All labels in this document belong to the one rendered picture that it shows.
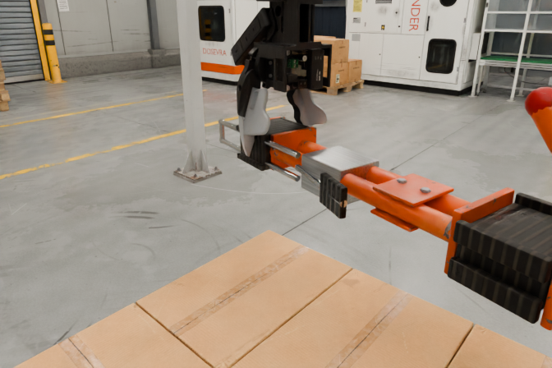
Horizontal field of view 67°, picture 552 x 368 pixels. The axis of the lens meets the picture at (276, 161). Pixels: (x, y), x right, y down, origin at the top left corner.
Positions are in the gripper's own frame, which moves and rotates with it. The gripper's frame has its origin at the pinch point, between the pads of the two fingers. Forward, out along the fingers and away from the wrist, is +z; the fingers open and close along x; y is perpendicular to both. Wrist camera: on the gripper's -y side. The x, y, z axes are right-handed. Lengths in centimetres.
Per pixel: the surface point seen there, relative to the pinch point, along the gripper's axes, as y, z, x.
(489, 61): -342, 61, 643
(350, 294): -30, 65, 48
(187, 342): -39, 65, -2
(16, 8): -937, -20, 23
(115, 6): -1004, -24, 222
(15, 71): -931, 95, -1
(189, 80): -277, 37, 98
